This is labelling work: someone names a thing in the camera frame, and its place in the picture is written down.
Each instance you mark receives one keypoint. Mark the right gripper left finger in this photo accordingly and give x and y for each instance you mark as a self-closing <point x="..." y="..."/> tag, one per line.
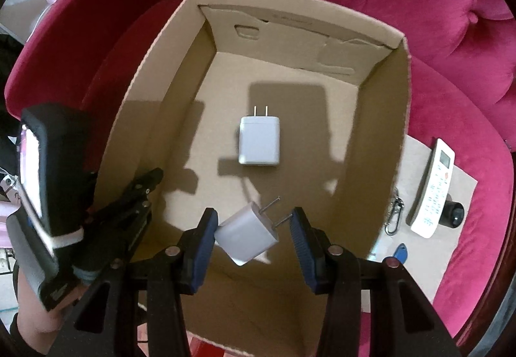
<point x="104" y="322"/>

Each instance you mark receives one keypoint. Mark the blue key fob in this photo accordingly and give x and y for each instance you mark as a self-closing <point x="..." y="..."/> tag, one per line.
<point x="401" y="253"/>

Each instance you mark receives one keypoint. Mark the small white charger plug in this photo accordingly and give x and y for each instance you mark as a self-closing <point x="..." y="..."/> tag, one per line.
<point x="248" y="233"/>

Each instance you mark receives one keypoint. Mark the white remote control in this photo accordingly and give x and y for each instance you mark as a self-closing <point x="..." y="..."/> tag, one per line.
<point x="430" y="201"/>

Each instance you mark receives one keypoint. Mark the black round lens cap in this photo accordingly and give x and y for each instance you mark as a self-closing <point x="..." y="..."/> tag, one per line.
<point x="452" y="215"/>

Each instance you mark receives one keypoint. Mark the large white charger plug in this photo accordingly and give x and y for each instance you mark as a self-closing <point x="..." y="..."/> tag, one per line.
<point x="259" y="139"/>

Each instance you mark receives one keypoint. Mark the cardboard box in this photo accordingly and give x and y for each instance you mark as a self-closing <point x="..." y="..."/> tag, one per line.
<point x="338" y="81"/>

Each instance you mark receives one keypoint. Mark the person's left hand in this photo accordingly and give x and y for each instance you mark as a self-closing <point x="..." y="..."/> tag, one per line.
<point x="37" y="326"/>

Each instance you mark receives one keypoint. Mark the brown paper sheet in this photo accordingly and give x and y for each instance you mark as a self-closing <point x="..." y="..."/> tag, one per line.
<point x="428" y="259"/>

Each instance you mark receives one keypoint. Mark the metal keychain with carabiner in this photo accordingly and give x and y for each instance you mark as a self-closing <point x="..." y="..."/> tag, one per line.
<point x="394" y="214"/>

